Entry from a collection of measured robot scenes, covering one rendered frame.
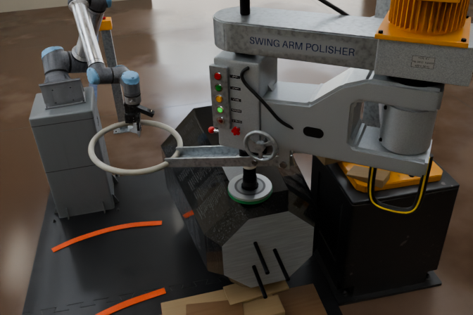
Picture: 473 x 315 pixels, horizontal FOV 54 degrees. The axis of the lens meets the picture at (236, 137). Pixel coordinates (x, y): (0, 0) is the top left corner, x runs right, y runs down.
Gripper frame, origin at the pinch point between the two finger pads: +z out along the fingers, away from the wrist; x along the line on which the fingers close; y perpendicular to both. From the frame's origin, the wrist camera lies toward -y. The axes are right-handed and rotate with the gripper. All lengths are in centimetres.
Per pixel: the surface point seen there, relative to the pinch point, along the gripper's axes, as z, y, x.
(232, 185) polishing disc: -1, -49, 55
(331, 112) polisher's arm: -57, -83, 83
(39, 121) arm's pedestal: 12, 68, -38
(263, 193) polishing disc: -2, -63, 62
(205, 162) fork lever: -13, -36, 50
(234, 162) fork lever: -18, -49, 58
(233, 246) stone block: 23, -48, 71
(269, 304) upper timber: 64, -67, 74
